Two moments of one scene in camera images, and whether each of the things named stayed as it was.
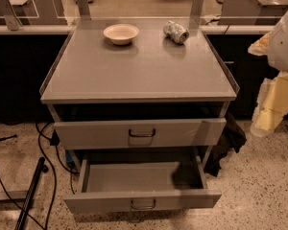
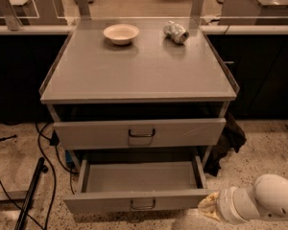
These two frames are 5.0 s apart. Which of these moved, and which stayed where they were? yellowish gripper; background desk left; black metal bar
Moved: yellowish gripper
Stayed: black metal bar; background desk left
